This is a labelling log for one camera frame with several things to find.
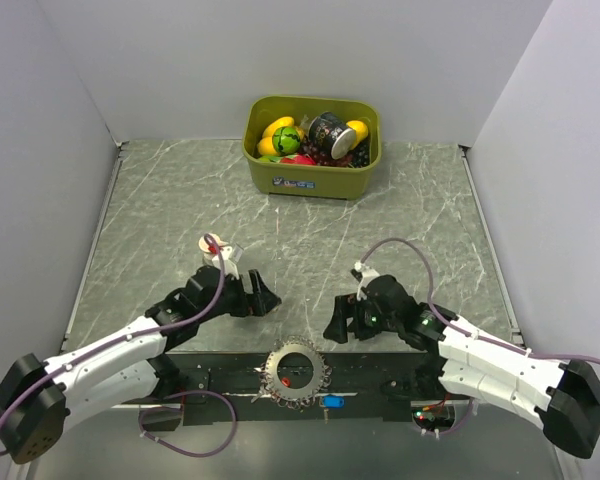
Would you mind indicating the blue tag key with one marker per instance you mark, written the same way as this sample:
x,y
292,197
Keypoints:
x,y
330,402

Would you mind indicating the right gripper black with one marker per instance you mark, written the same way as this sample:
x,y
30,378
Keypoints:
x,y
346,306

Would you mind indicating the dark grapes bunch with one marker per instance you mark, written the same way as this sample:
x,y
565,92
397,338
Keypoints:
x,y
358,157

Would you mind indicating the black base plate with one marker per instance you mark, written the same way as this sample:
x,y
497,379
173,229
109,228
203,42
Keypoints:
x,y
205,388

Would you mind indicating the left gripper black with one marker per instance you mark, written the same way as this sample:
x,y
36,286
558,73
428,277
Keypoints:
x,y
257,303

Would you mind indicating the yellow toy mango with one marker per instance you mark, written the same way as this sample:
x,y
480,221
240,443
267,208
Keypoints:
x,y
285,121

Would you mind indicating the olive green plastic bin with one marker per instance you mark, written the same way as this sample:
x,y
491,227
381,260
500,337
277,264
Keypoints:
x,y
272,177

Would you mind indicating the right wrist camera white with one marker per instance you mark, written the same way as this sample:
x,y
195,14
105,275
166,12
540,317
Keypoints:
x,y
363,274

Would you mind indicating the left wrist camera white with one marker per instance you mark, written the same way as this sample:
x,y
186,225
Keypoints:
x,y
229,256

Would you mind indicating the green watermelon toy ball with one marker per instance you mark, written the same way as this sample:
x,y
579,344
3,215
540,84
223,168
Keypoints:
x,y
286,140

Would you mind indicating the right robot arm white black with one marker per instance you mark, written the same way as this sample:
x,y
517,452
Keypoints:
x,y
561,396

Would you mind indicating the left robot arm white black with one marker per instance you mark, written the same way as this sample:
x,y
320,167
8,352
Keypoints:
x,y
42,399

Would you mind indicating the red toy fruit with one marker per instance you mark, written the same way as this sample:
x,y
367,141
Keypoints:
x,y
298,159

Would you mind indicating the grey bottle with beige cap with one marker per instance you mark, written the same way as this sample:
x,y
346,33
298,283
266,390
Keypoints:
x,y
214,249

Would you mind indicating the yellow toy lemon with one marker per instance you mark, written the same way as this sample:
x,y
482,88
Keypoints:
x,y
360,128

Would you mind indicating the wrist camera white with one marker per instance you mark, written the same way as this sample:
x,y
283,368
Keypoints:
x,y
363,274
229,256

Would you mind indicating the large keyring with small rings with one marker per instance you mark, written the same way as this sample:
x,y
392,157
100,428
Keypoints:
x,y
297,359

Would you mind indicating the black paper cup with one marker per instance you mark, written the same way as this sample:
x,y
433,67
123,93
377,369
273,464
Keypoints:
x,y
329,133

